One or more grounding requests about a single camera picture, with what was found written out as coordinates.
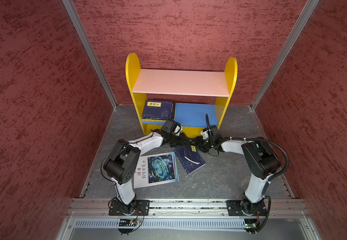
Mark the left corner aluminium profile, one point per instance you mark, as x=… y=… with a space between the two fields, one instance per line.
x=75 y=19

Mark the right corner aluminium profile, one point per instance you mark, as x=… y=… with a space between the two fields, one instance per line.
x=300 y=23

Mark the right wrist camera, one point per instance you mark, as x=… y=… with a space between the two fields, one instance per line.
x=211 y=133

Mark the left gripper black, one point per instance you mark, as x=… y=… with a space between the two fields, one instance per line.
x=182 y=141

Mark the navy book with dragon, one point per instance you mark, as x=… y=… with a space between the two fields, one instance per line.
x=158 y=110

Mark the yellow pink blue bookshelf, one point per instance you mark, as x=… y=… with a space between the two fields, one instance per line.
x=192 y=117

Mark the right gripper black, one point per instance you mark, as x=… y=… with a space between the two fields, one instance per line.
x=198 y=140

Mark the navy book yellow label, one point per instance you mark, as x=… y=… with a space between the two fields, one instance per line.
x=190 y=158

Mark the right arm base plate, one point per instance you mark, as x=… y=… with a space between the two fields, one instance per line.
x=243 y=208

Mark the right circuit board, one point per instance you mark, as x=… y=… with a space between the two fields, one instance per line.
x=251 y=225

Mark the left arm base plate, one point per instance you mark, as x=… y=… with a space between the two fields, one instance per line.
x=135 y=208

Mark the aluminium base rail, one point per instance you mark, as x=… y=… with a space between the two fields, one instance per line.
x=189 y=208

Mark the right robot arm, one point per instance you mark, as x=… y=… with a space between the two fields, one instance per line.
x=266 y=161

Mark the left circuit board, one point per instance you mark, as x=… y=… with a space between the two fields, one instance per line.
x=131 y=223

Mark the slotted cable duct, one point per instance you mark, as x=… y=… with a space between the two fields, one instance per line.
x=181 y=224

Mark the corner aluminium profile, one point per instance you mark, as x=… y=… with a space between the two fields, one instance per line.
x=75 y=19
x=300 y=23

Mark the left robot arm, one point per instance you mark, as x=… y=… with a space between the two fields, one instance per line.
x=119 y=165

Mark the white science magazine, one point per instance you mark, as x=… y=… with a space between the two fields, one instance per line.
x=153 y=170

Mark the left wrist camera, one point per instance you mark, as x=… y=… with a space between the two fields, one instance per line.
x=172 y=127

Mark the circuit board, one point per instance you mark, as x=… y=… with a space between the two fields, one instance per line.
x=251 y=225
x=131 y=223

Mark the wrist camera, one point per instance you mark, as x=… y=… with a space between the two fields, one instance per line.
x=172 y=127
x=211 y=133

